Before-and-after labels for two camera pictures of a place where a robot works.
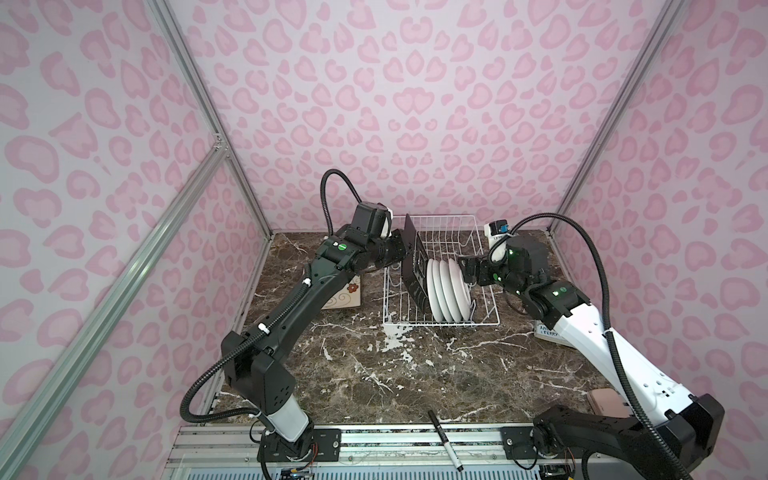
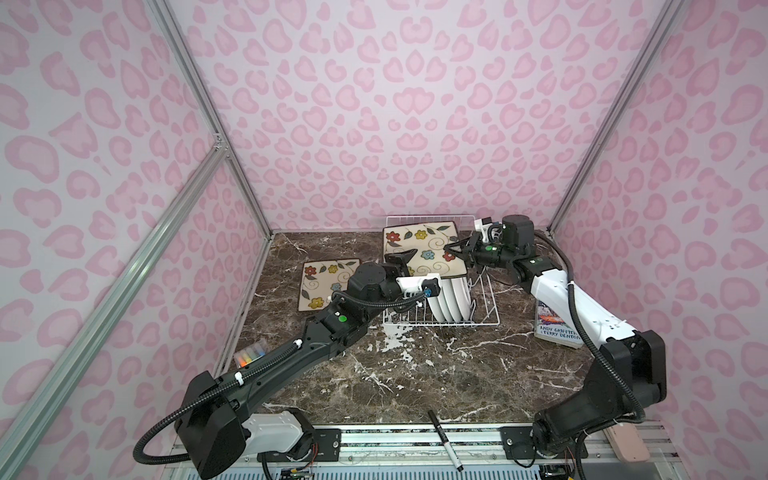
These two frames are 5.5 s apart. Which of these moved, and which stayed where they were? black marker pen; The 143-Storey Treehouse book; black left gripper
Moved: black left gripper
Stayed: black marker pen; The 143-Storey Treehouse book
